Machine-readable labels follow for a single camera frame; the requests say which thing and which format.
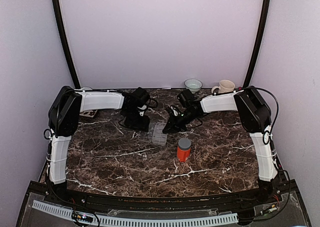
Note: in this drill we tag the right black corner post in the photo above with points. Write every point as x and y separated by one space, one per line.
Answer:
257 43

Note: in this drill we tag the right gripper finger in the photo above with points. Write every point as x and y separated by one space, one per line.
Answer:
175 129
169 127

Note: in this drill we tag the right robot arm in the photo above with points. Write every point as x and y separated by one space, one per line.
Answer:
255 117

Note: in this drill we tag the white ceramic bowl back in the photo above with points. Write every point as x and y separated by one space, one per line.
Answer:
194 85

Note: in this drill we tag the clear plastic pill organizer box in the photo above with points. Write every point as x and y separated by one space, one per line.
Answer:
155 134

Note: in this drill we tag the cream ceramic mug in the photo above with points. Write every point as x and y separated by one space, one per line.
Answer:
225 86

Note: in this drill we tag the black corner post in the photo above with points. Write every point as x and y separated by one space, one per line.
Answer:
257 43
64 43

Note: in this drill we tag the left black corner post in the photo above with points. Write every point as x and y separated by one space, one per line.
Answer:
64 43

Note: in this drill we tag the patterned coaster mat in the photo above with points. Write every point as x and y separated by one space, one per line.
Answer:
89 113

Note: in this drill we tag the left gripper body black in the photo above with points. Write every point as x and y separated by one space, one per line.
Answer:
133 119

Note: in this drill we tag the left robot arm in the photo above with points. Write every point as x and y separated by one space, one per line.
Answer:
63 120

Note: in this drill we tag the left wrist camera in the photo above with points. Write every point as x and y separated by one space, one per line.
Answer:
142 108

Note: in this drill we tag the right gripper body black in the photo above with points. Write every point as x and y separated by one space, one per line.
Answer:
182 121

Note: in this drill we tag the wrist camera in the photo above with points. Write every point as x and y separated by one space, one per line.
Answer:
173 110
142 108

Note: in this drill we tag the red pill bottle grey cap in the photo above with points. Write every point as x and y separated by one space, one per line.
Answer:
183 149

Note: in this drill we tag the white slotted cable duct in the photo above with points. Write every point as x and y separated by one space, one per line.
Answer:
125 218

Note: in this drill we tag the black front rail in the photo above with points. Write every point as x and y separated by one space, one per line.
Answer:
240 201

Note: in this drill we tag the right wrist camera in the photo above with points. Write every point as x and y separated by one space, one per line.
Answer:
173 110

